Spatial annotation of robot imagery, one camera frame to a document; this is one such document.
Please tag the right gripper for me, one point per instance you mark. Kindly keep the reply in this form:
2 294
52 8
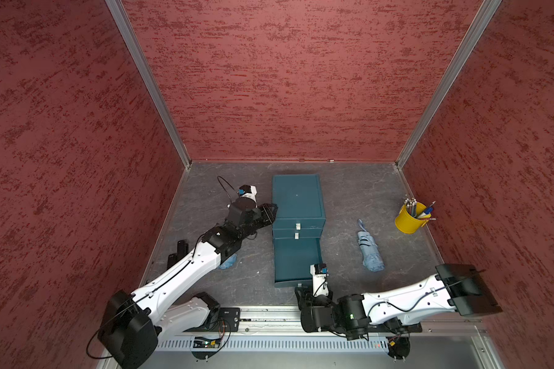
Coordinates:
306 299

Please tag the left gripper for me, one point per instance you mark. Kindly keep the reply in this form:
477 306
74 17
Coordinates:
266 214

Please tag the teal drawer cabinet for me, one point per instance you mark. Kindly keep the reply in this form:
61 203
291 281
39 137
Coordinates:
297 229

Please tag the blue umbrella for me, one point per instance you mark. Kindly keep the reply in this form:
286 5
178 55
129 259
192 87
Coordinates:
372 259
228 263

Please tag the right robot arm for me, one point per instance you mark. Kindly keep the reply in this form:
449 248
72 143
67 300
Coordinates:
453 288

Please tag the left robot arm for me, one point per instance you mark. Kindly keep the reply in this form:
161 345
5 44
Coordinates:
133 324

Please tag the yellow pen cup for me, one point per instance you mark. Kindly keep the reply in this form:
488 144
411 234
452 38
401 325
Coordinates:
407 224

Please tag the pens in cup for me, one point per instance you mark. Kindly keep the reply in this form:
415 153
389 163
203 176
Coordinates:
418 210

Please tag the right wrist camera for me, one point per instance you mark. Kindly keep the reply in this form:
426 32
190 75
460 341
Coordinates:
319 273

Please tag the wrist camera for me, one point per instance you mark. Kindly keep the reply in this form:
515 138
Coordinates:
248 192
319 273

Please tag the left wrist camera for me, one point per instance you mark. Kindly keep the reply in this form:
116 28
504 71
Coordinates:
248 192

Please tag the aluminium rail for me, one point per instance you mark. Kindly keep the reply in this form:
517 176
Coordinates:
286 320

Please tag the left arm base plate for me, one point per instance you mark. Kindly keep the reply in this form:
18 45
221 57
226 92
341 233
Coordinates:
219 316

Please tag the black wall bracket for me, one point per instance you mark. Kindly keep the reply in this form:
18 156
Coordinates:
182 249

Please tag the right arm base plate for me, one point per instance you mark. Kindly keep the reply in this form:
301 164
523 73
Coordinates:
396 327

